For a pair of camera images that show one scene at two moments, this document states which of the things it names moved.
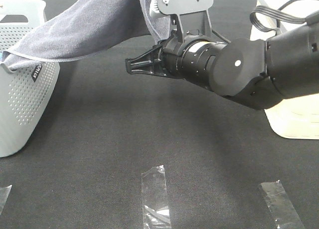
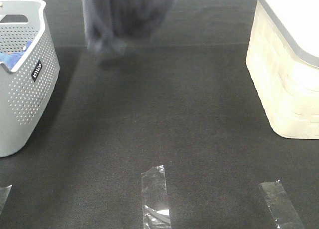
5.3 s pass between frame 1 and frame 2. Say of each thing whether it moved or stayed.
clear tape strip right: stayed
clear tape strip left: stayed
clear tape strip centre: stayed
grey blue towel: moved
